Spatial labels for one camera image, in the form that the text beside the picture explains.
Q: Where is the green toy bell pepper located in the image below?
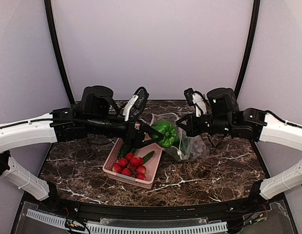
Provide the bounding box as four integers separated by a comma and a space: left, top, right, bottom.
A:
151, 120, 179, 148

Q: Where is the dark green toy cucumber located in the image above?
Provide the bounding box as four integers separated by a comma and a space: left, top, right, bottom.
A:
117, 144, 132, 160

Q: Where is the clear zip top bag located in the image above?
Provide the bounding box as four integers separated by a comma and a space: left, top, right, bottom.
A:
151, 113, 210, 162

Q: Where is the toy bok choy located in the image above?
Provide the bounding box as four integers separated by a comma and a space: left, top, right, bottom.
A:
165, 137, 195, 162

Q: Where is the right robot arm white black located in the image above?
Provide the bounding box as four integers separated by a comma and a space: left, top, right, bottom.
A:
176, 88, 302, 200

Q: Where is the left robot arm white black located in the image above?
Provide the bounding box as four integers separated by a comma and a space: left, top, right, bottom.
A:
0, 85, 164, 201

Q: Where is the small dark toy cucumber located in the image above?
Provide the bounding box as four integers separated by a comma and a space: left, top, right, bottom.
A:
142, 151, 155, 164

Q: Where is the pink plastic basket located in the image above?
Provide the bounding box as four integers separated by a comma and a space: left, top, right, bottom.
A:
103, 138, 163, 189

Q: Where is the red toy strawberry bunch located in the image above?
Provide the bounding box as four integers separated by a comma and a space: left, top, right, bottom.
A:
112, 153, 147, 180

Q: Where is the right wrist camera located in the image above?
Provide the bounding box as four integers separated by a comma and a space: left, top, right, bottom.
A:
184, 88, 207, 117

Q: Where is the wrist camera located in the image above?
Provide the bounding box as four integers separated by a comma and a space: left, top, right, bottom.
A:
119, 86, 149, 122
184, 88, 207, 117

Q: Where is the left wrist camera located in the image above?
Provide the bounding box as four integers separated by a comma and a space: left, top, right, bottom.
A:
119, 86, 149, 122

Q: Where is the black front frame rail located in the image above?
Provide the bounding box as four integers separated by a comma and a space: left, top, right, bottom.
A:
38, 185, 267, 229

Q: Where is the white slotted cable duct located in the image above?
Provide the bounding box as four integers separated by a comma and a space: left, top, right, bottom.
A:
26, 209, 228, 234

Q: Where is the black frame post right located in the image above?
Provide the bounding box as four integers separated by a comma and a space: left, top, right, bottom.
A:
234, 0, 261, 98

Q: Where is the black frame post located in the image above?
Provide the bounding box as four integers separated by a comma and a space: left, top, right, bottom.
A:
44, 0, 75, 106
234, 0, 261, 98

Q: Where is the black frame post left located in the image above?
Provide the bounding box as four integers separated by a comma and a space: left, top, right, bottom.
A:
44, 0, 75, 106

